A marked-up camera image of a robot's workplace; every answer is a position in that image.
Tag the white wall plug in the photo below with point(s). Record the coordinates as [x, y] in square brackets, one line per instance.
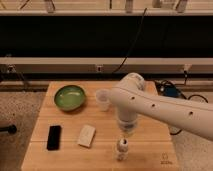
[186, 68]

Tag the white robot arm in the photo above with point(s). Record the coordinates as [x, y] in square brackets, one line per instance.
[131, 99]

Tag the black round knob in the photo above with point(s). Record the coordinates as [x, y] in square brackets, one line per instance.
[11, 129]

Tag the clear plastic cup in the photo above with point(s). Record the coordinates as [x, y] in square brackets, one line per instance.
[101, 96]

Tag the wall power socket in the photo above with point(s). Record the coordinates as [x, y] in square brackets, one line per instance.
[99, 68]

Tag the green ceramic bowl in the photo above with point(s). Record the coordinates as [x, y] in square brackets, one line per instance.
[69, 97]

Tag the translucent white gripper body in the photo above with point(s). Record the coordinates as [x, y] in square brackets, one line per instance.
[127, 127]

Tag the small clear bottle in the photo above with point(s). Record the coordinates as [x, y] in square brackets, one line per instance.
[121, 149]

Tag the black rectangular phone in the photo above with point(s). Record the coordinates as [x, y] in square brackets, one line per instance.
[53, 142]

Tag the blue device on floor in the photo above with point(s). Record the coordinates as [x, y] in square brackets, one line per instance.
[168, 89]

